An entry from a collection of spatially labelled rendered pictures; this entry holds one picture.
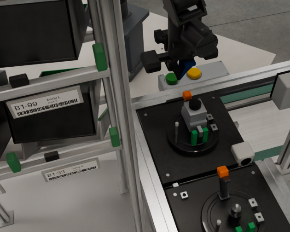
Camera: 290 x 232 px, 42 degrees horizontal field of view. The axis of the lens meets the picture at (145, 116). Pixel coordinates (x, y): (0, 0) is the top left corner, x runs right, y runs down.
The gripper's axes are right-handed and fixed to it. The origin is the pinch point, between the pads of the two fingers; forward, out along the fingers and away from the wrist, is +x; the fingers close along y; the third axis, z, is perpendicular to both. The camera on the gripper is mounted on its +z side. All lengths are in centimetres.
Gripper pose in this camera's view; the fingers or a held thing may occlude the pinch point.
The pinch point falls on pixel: (178, 69)
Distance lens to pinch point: 99.2
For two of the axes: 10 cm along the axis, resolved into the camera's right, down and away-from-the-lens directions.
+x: 0.4, 6.2, 7.8
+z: -2.7, -7.4, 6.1
